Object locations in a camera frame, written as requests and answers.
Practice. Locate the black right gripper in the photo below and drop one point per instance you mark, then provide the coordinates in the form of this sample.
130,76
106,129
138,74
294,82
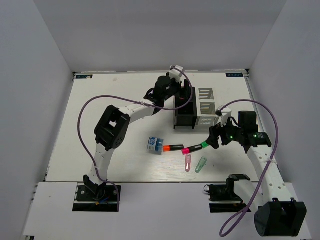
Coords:
214,132

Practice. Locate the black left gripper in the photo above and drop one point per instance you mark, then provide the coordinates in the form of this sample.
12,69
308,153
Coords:
185,93

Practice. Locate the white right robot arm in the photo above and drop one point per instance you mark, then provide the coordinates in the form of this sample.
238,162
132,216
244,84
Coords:
276,212

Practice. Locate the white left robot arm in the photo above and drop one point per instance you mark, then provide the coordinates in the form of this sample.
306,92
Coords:
112,127

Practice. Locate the green cap black highlighter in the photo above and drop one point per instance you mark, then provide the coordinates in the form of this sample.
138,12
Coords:
204,144

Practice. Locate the white slotted organizer container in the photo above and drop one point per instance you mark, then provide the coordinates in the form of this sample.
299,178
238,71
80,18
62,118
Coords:
206,108

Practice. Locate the black organizer container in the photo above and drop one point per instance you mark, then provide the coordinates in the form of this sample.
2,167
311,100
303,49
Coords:
186,116

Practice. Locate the pink cap black highlighter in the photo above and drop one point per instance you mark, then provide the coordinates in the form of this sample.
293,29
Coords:
191,149

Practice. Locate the orange cap black highlighter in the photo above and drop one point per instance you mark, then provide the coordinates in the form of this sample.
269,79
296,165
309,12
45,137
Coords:
175,147

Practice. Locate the right blue table label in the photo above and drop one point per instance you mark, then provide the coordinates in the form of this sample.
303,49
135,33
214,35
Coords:
234,75

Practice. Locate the blue table label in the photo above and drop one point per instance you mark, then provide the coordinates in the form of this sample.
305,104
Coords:
84,76
234,75

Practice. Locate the left blue table label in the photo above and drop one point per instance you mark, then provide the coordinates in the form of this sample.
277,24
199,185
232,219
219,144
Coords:
84,76

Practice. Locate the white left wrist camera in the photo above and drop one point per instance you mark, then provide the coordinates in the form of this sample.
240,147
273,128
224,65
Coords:
176,73

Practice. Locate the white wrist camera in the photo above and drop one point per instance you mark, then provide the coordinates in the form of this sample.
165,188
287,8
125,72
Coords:
176,73
224,113

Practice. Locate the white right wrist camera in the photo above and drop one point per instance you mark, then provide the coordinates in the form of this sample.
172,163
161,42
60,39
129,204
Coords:
224,113

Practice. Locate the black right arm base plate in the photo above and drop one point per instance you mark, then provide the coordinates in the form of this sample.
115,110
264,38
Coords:
222,201

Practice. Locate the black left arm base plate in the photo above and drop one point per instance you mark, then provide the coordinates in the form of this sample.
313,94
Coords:
104,202

